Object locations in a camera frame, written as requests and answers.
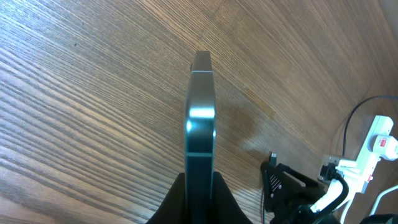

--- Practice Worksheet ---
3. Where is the white USB charger plug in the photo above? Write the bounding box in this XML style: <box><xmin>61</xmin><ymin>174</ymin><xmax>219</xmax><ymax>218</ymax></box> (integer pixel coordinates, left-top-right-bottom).
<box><xmin>370</xmin><ymin>134</ymin><xmax>397</xmax><ymax>161</ymax></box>

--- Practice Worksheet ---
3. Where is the blue Galaxy smartphone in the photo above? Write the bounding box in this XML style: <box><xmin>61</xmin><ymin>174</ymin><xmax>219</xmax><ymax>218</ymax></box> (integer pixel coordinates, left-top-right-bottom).
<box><xmin>184</xmin><ymin>51</ymin><xmax>216</xmax><ymax>223</ymax></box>

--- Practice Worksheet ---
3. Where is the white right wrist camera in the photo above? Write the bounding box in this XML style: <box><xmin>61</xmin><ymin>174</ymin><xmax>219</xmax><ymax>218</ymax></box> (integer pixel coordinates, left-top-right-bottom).
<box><xmin>309</xmin><ymin>154</ymin><xmax>358</xmax><ymax>214</ymax></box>

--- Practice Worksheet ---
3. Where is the white power strip cord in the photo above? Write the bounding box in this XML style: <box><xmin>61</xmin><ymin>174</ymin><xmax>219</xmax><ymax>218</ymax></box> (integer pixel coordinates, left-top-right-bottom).
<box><xmin>340</xmin><ymin>184</ymin><xmax>398</xmax><ymax>224</ymax></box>

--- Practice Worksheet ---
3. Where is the black USB charging cable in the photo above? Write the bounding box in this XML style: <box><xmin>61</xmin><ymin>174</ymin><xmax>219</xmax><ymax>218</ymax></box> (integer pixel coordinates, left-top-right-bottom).
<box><xmin>259</xmin><ymin>95</ymin><xmax>398</xmax><ymax>224</ymax></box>

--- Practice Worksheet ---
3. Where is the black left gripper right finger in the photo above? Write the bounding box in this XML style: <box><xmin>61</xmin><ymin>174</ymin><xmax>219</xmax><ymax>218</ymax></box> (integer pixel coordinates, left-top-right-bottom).
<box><xmin>212</xmin><ymin>172</ymin><xmax>252</xmax><ymax>224</ymax></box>

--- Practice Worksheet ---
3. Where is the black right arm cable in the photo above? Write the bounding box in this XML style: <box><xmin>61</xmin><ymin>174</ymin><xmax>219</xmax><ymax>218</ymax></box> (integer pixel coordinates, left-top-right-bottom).
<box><xmin>310</xmin><ymin>174</ymin><xmax>351</xmax><ymax>218</ymax></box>

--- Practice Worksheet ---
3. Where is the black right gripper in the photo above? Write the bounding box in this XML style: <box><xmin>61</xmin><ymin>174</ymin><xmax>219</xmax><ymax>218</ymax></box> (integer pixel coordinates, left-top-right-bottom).
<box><xmin>261</xmin><ymin>161</ymin><xmax>339</xmax><ymax>224</ymax></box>

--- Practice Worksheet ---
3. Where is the white power strip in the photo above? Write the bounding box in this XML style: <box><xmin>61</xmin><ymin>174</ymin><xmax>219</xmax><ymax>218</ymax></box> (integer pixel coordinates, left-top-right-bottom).
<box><xmin>337</xmin><ymin>115</ymin><xmax>394</xmax><ymax>194</ymax></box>

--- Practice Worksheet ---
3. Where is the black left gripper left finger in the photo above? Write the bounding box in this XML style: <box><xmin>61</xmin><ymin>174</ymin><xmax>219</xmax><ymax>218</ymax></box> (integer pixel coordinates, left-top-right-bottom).
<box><xmin>147</xmin><ymin>173</ymin><xmax>187</xmax><ymax>224</ymax></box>

